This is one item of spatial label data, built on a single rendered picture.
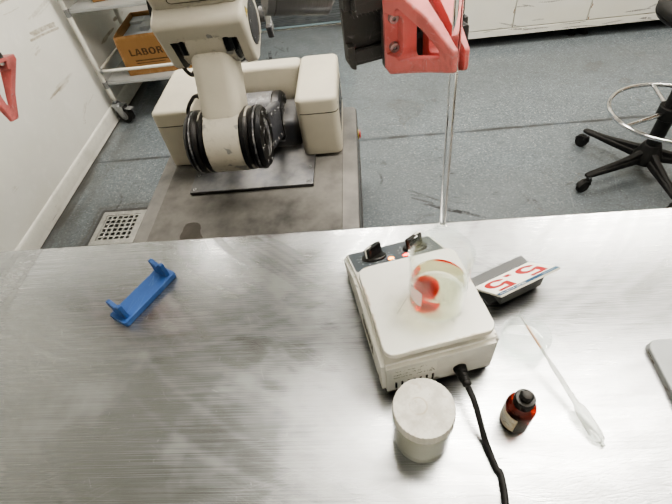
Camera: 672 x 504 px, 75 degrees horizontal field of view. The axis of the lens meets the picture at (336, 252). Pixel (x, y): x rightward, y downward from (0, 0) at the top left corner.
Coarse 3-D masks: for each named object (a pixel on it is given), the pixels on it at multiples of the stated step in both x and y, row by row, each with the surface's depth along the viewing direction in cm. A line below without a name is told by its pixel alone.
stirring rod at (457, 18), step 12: (456, 0) 26; (456, 12) 26; (456, 24) 27; (456, 36) 27; (456, 72) 29; (456, 84) 30; (444, 144) 34; (444, 156) 34; (444, 168) 35; (444, 180) 36; (444, 192) 37; (444, 204) 38; (444, 216) 39
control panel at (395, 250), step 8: (384, 248) 60; (392, 248) 59; (400, 248) 59; (352, 256) 60; (360, 256) 59; (392, 256) 56; (400, 256) 56; (360, 264) 56; (368, 264) 56; (376, 264) 55
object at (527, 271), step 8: (528, 264) 59; (536, 264) 58; (512, 272) 58; (520, 272) 57; (528, 272) 56; (536, 272) 55; (496, 280) 57; (504, 280) 56; (512, 280) 55; (520, 280) 54; (488, 288) 56; (496, 288) 55; (504, 288) 54
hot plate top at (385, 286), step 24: (384, 264) 51; (408, 264) 51; (384, 288) 49; (384, 312) 47; (408, 312) 47; (480, 312) 46; (384, 336) 45; (408, 336) 45; (432, 336) 44; (456, 336) 44; (480, 336) 44
